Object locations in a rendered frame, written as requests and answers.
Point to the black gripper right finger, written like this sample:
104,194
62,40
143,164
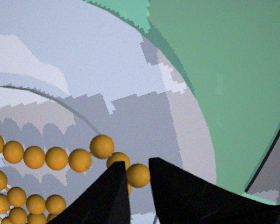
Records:
183,198

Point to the pale grey round board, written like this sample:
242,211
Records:
69,72

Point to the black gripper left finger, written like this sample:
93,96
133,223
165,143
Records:
106,201

